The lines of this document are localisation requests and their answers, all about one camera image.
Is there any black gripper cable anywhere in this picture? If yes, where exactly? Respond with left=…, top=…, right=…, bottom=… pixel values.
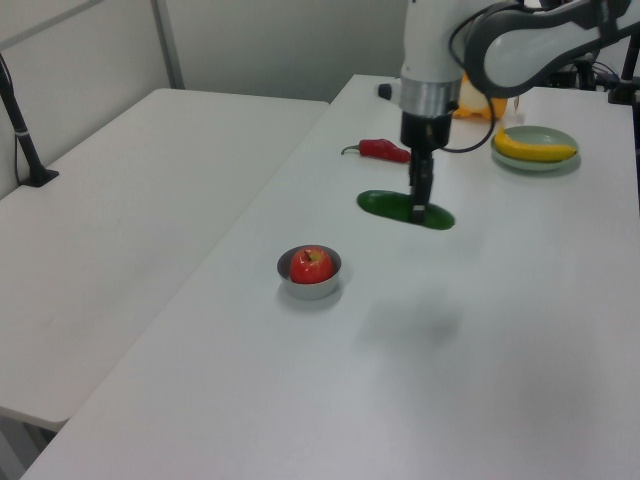
left=427, top=92, right=497, bottom=154

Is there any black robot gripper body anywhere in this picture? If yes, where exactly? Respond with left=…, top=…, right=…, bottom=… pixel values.
left=399, top=110, right=452, bottom=151

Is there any small metal bowl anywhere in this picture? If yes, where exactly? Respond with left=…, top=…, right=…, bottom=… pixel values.
left=276, top=244, right=343, bottom=301

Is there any red chili pepper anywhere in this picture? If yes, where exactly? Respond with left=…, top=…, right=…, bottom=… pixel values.
left=341, top=138, right=413, bottom=164

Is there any black pole with flat foot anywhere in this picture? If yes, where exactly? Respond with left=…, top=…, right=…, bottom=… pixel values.
left=0, top=52, right=60, bottom=189

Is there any black electronics box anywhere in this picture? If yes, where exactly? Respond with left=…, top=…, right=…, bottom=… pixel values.
left=547, top=58, right=599, bottom=90

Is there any green cucumber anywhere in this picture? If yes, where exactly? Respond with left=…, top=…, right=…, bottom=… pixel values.
left=356, top=189, right=456, bottom=232

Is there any black stand with clamp base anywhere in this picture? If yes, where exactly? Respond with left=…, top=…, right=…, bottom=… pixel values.
left=607, top=34, right=640, bottom=106

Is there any red apple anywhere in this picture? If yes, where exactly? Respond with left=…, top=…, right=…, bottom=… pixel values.
left=289, top=247, right=335, bottom=285

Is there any pale green plate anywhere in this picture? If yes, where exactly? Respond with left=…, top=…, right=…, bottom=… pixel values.
left=490, top=124, right=582, bottom=173

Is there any yellow banana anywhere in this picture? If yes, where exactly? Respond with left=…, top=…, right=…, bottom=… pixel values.
left=493, top=126, right=579, bottom=163

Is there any orange plush toy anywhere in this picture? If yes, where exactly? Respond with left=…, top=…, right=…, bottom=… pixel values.
left=452, top=69, right=521, bottom=121

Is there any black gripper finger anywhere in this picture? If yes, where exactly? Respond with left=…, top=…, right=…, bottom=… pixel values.
left=421, top=148, right=436, bottom=211
left=408, top=146, right=424, bottom=224

